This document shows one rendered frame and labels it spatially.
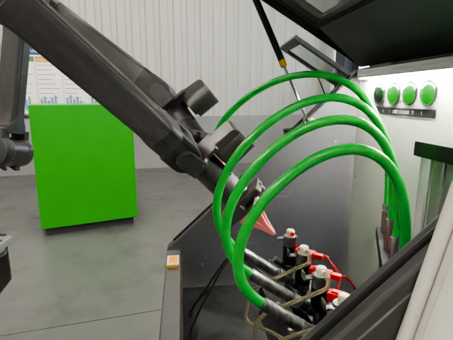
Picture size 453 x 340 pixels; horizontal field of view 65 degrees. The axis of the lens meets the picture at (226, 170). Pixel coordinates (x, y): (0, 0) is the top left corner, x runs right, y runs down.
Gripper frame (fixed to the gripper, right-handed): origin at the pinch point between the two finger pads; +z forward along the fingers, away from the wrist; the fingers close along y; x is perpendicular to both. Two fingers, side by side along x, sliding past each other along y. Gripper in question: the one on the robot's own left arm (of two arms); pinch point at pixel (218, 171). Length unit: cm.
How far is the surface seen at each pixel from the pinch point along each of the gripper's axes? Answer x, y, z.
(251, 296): -5.5, -26.2, 27.5
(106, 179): 194, 185, -172
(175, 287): 24.3, -2.8, 13.8
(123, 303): 165, 107, -32
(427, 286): -23, -28, 37
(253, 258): -1.1, -11.5, 21.6
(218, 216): -2.8, -16.9, 13.6
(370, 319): -16.9, -28.0, 36.5
